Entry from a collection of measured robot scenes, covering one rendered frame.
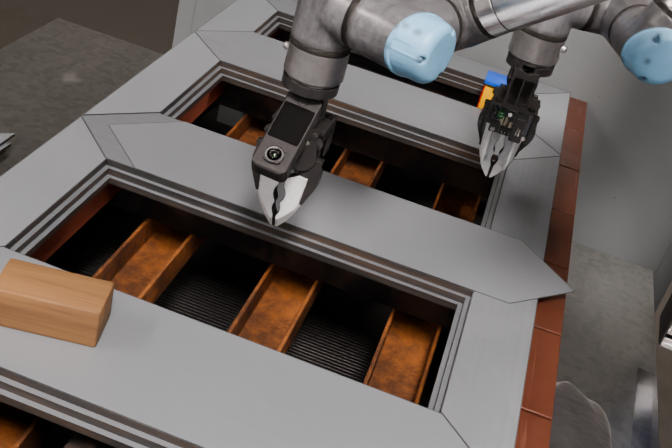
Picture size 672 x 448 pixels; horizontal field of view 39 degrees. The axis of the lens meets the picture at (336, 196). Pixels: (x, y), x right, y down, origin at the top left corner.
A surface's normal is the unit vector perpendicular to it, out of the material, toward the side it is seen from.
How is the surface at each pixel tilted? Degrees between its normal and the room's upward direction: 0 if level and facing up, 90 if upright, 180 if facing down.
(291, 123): 33
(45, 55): 0
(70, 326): 90
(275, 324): 0
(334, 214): 0
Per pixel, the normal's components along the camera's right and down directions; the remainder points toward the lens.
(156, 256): 0.23, -0.83
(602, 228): -0.26, 0.44
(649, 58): 0.05, 0.53
